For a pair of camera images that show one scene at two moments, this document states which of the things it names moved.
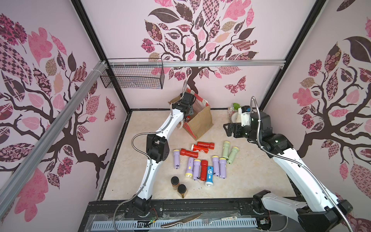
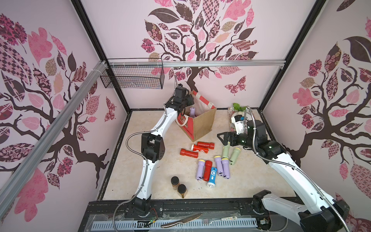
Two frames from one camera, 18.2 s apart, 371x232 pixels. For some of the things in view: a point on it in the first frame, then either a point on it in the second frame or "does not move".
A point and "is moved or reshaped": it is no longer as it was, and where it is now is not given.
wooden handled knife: (187, 220) does not move
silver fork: (208, 221) does not move
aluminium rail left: (21, 172) does not move
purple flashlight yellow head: (189, 173) is moved or reshaped
